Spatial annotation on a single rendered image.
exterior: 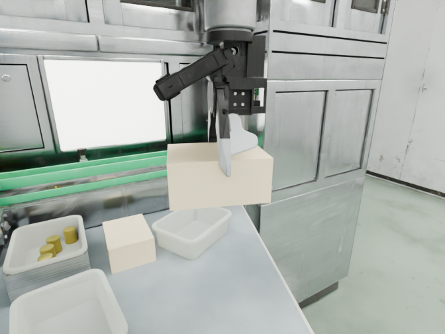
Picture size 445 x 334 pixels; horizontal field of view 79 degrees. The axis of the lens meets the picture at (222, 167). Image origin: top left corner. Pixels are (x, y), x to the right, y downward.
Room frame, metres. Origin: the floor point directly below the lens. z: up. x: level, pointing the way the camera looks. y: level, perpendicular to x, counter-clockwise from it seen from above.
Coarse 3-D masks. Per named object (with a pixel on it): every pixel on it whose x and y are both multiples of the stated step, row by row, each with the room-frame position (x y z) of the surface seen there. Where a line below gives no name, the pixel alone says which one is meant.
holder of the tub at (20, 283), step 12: (48, 264) 0.53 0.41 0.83; (60, 264) 0.54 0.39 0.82; (72, 264) 0.55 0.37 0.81; (84, 264) 0.57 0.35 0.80; (12, 276) 0.49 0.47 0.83; (24, 276) 0.50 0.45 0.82; (36, 276) 0.52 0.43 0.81; (48, 276) 0.53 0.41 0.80; (60, 276) 0.54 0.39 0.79; (12, 288) 0.49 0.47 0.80; (24, 288) 0.50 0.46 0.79; (36, 288) 0.51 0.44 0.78; (12, 300) 0.49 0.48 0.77
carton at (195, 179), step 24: (168, 144) 0.48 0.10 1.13; (192, 144) 0.48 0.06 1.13; (216, 144) 0.48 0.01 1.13; (168, 168) 0.37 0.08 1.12; (192, 168) 0.37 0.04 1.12; (216, 168) 0.38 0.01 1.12; (240, 168) 0.39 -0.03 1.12; (264, 168) 0.39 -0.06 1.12; (192, 192) 0.37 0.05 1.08; (216, 192) 0.38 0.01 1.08; (240, 192) 0.39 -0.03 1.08; (264, 192) 0.39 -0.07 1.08
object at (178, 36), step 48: (0, 0) 0.95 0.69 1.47; (48, 0) 1.02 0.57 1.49; (96, 0) 1.07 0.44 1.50; (144, 0) 1.18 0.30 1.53; (192, 0) 1.28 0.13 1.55; (0, 48) 0.92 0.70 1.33; (48, 48) 0.97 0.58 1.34; (96, 48) 1.04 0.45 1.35; (144, 48) 1.13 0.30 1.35; (192, 48) 1.23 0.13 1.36; (192, 96) 1.26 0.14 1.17; (144, 144) 1.14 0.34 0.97
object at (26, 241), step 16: (32, 224) 0.69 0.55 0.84; (48, 224) 0.71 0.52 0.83; (64, 224) 0.73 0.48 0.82; (80, 224) 0.69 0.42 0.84; (16, 240) 0.62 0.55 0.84; (32, 240) 0.68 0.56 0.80; (64, 240) 0.72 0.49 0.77; (80, 240) 0.66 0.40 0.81; (16, 256) 0.58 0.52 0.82; (32, 256) 0.64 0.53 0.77; (64, 256) 0.55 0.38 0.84; (16, 272) 0.50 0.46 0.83
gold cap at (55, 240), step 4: (52, 236) 0.67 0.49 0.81; (56, 236) 0.67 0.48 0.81; (48, 240) 0.65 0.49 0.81; (52, 240) 0.65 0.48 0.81; (56, 240) 0.66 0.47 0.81; (52, 244) 0.65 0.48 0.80; (56, 244) 0.66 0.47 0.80; (60, 244) 0.67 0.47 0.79; (56, 248) 0.65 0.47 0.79; (60, 248) 0.66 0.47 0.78; (56, 252) 0.65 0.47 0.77
